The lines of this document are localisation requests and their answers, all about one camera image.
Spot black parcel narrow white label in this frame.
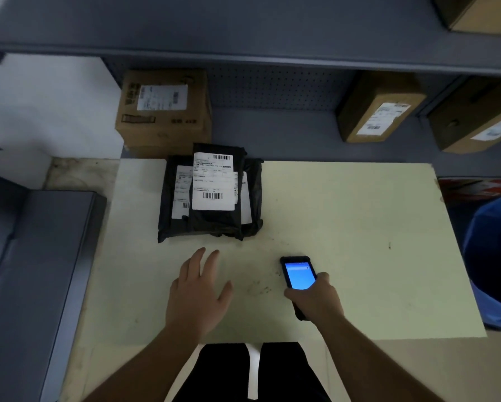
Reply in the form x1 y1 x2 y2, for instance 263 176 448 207
157 155 193 243

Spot long cardboard box white label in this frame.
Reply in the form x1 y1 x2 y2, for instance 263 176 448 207
336 71 427 143

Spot person's right forearm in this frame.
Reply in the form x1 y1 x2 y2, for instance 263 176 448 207
313 313 444 402

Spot black plastic parcel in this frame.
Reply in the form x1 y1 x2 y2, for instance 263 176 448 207
239 157 265 238

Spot grey metal shelf rack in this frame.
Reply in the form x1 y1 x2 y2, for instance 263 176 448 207
0 0 501 179

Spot person's right hand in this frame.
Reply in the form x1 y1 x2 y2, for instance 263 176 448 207
284 272 346 328

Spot person's left hand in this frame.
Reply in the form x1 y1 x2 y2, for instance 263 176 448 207
165 247 234 340

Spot blue plastic bin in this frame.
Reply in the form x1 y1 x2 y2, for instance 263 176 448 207
462 199 501 331

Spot black handheld scanner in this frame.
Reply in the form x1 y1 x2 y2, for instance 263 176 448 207
280 256 318 322

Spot red printed carton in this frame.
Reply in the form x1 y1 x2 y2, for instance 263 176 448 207
437 177 501 202

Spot black parcel large white label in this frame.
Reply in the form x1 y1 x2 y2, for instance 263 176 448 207
187 143 248 241

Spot person's left forearm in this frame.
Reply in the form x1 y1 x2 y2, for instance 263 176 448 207
82 320 211 402

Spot person's black trousers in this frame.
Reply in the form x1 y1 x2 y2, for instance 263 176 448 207
172 342 332 402

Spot square cardboard box printed side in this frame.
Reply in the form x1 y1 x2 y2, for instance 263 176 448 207
115 69 213 159

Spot low grey metal shelf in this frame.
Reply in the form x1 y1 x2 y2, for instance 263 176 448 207
0 144 107 402

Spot plain cardboard box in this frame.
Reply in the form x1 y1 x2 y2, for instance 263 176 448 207
432 0 501 37

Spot dark cardboard box white label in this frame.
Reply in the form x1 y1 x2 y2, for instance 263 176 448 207
428 77 501 155

